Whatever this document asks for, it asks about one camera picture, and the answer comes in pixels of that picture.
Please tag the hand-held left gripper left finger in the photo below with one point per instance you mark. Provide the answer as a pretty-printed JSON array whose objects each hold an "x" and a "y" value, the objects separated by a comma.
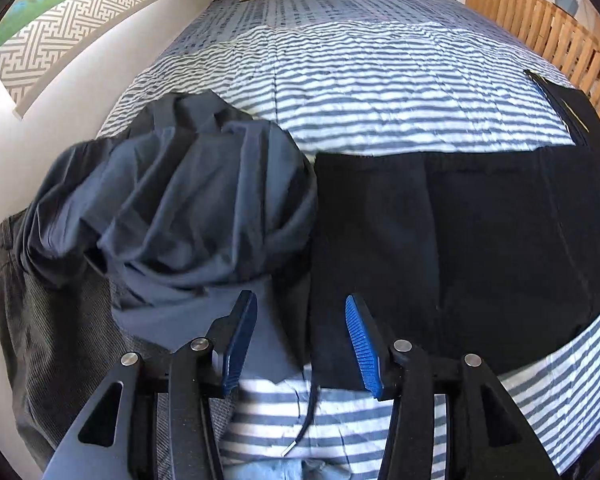
[{"x": 240, "y": 340}]

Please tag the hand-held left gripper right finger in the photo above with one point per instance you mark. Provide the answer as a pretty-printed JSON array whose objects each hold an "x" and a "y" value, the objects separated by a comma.
[{"x": 362, "y": 345}]

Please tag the large dark navy garment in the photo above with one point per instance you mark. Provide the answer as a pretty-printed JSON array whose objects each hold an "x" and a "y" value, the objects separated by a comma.
[{"x": 455, "y": 250}]

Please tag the grey-blue garment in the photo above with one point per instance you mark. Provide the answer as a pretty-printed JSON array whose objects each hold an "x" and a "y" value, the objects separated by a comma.
[{"x": 180, "y": 210}]

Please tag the light blue cloth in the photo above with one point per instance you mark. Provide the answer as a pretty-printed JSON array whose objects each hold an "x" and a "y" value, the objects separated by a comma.
[{"x": 280, "y": 470}]

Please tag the blue white striped blanket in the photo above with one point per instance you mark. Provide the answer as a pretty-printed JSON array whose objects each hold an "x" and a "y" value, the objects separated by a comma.
[{"x": 380, "y": 85}]

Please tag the folded black yellow-striped garment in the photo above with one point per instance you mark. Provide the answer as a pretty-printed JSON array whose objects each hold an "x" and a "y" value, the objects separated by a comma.
[{"x": 575, "y": 110}]

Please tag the wooden slat railing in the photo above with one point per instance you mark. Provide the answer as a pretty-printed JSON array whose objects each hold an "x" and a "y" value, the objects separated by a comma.
[{"x": 540, "y": 25}]

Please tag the patterned wall picture frame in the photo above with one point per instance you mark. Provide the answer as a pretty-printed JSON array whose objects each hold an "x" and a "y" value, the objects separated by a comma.
[{"x": 80, "y": 15}]

